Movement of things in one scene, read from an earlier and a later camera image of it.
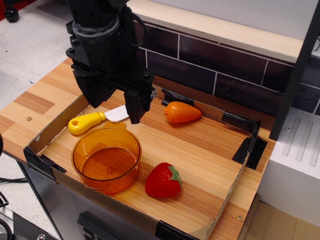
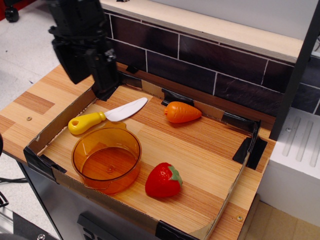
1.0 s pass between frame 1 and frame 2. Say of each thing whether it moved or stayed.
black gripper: moved
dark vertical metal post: stayed
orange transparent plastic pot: stayed
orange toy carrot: stayed
